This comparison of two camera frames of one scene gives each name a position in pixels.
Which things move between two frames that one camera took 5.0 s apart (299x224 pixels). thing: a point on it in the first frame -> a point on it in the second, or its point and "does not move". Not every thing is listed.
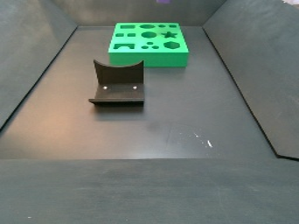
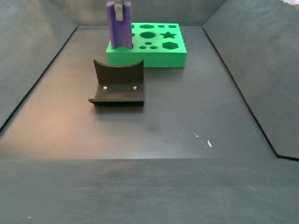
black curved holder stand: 119,84 does not move
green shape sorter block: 153,43 does not move
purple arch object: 163,2 -> 120,28
